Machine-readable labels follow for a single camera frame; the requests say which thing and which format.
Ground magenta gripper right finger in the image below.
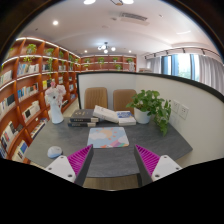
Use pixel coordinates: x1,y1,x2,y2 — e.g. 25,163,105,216
134,145,181,186

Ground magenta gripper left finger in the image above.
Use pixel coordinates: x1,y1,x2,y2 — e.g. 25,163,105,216
45,144,94,186

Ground colourful mouse pad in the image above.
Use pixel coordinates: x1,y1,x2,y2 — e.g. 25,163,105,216
87,127,129,149

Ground black book bottom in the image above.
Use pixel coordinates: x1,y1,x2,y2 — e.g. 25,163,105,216
68,122,96,127

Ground black book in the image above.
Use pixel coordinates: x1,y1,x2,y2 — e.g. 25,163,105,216
70,109,99,122
68,122,96,127

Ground black book top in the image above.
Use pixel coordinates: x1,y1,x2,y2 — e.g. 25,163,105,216
70,109,99,122

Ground blue white book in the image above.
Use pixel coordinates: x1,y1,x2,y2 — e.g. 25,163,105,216
116,111,136,126

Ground white leaning book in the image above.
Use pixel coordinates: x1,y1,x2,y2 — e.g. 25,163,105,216
93,105,118,123

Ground potted green plant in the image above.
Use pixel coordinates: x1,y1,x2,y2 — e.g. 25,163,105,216
127,90,171,135

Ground white partition panel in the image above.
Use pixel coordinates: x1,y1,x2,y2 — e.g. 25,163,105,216
77,71,224,166

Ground left brown chair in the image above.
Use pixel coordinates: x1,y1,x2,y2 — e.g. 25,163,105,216
84,87,108,109

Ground brown chair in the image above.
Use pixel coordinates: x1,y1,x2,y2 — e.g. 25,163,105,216
84,87,108,109
113,89,136,113

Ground white vase with flowers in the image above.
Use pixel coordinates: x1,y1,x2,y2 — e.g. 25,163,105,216
45,82,66,124

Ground right brown chair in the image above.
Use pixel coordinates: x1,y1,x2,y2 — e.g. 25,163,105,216
113,89,136,113

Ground orange wooden bookshelf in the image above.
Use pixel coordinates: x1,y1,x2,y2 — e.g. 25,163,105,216
0,37,137,159

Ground white curtain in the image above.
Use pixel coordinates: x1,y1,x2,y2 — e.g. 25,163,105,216
199,56,224,95

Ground ceiling chandelier lamp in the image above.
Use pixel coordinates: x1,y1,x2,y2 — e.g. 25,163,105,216
97,42,116,54

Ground wall power socket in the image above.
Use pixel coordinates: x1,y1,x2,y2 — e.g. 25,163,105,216
172,100,189,119

